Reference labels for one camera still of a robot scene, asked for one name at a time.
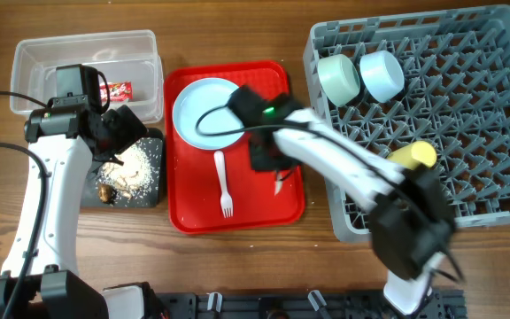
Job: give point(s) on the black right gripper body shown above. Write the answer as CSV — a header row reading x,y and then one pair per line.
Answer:
x,y
268,161

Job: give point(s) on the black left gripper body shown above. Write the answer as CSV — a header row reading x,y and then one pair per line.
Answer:
x,y
121,133

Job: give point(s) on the white plastic spoon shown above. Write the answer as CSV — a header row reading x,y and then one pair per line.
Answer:
x,y
278,182

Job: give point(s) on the red snack wrapper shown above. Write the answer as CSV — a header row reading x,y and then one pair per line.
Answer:
x,y
116,92

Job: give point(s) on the rice and food scraps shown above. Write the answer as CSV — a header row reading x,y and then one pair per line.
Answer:
x,y
130,183

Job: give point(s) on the white plastic fork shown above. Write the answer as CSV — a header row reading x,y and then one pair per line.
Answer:
x,y
226,201

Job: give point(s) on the light blue plate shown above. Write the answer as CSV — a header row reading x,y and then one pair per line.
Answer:
x,y
195,100

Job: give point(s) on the mint green bowl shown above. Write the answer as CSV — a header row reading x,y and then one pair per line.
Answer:
x,y
339,79

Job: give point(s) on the light blue bowl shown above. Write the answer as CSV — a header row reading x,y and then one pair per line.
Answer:
x,y
382,75

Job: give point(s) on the yellow plastic cup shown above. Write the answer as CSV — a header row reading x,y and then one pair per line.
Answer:
x,y
414,154

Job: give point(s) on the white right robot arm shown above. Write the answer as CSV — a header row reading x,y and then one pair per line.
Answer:
x,y
409,219

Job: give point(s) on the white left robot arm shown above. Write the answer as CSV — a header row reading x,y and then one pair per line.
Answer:
x,y
39,278

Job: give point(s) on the black waste tray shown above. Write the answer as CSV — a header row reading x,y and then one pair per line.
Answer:
x,y
153,143

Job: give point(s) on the clear plastic waste bin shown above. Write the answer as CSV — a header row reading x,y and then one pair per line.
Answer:
x,y
124,57

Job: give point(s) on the grey dishwasher rack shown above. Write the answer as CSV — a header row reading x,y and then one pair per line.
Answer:
x,y
456,65

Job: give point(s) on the red plastic tray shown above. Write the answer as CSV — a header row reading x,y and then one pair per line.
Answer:
x,y
193,187

